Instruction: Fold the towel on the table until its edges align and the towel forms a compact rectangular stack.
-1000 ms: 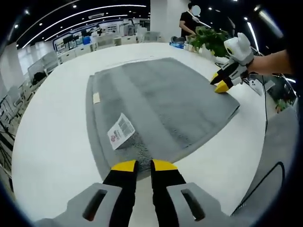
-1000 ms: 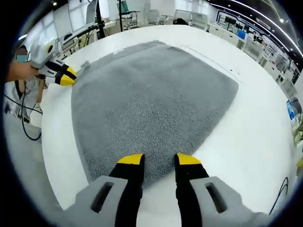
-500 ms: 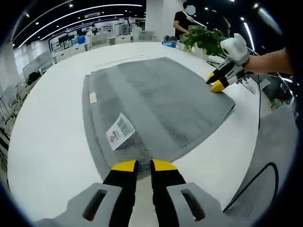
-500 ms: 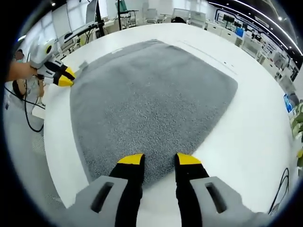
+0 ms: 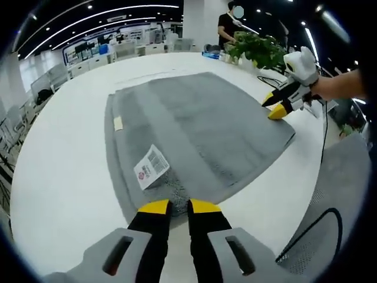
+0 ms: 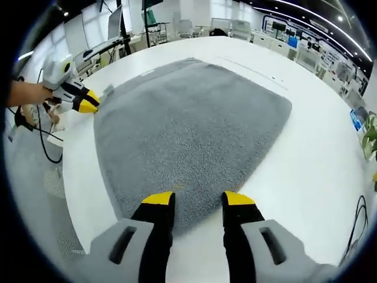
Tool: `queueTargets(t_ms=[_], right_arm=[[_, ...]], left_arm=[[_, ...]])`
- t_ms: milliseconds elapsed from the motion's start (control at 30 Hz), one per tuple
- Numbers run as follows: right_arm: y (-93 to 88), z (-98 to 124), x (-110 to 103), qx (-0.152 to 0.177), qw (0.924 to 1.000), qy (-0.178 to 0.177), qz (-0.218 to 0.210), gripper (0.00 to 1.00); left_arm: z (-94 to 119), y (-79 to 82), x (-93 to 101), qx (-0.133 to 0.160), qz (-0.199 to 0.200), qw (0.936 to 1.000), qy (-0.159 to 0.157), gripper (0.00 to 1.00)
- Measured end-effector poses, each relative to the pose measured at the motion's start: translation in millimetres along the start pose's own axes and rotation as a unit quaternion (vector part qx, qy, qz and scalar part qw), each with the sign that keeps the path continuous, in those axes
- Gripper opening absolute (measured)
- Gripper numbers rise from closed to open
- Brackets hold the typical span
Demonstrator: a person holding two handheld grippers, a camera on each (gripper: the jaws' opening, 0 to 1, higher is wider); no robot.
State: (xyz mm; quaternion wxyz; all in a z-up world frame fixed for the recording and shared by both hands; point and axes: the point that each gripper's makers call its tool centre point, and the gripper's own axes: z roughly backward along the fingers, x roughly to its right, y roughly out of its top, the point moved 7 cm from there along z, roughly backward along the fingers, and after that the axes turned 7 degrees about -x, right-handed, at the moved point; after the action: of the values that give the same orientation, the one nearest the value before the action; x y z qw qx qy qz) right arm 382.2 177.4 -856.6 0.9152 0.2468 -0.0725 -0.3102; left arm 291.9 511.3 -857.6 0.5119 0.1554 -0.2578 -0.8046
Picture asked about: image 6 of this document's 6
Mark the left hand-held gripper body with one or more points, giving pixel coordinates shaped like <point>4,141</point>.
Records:
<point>57,70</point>

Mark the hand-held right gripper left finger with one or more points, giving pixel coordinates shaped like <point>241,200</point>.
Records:
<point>154,230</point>

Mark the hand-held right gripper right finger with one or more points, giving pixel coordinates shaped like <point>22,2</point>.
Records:
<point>238,230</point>

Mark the grey towel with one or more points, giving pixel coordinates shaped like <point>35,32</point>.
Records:
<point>191,132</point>

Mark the person's left hand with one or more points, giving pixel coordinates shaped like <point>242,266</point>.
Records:
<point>47,93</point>

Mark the white side desk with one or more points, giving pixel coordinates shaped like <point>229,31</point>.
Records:
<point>98,48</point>

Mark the black tripod stand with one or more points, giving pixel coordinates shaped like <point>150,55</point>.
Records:
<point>125,32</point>

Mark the white monitor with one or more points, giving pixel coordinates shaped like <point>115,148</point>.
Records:
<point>115,23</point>

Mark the white mesh chair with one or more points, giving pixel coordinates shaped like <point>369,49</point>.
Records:
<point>69,241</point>

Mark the green board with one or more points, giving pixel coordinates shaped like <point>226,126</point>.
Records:
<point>152,17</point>

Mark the black backpack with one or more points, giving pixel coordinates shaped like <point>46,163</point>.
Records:
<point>220,32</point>

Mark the potted green plant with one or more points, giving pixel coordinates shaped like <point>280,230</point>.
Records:
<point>369,138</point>

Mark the blue packet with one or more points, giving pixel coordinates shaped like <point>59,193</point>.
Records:
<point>356,121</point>

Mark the white office chair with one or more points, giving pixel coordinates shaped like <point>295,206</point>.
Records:
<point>242,29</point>

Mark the blue bin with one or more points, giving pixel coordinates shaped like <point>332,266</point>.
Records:
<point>293,42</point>

